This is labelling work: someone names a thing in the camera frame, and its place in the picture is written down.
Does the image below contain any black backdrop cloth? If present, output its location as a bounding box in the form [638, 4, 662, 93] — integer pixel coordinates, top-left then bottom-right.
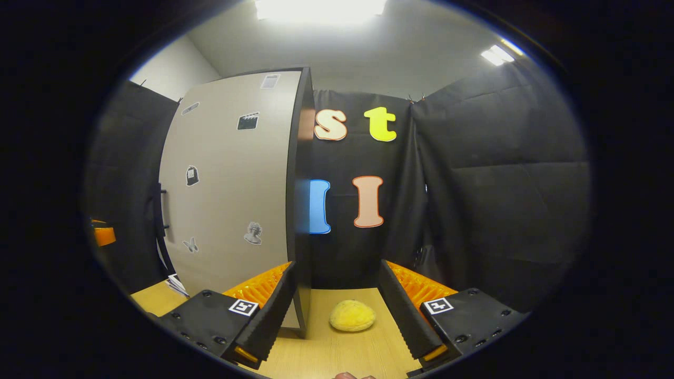
[84, 61, 591, 315]

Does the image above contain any white cabinet door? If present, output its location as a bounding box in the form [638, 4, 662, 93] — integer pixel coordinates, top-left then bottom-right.
[157, 71, 304, 330]

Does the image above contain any long ceiling light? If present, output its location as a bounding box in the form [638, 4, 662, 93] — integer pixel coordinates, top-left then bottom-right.
[255, 0, 388, 25]

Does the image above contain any white portrait cover book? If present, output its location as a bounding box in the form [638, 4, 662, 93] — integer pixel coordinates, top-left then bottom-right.
[165, 273, 191, 300]

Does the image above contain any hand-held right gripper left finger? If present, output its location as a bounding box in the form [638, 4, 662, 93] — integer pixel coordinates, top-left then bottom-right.
[155, 261, 299, 369]

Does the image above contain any yellow round sponge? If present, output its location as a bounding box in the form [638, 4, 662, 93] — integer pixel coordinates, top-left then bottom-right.
[329, 299, 377, 333]

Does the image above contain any small ceiling light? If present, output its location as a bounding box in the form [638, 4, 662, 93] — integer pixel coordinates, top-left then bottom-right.
[480, 37, 525, 67]

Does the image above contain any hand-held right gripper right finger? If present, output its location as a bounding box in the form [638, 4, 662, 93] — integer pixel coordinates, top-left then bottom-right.
[378, 259, 528, 369]

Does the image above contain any black cabinet door handle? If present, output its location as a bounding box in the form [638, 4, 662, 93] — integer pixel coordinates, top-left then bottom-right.
[152, 182, 170, 248]

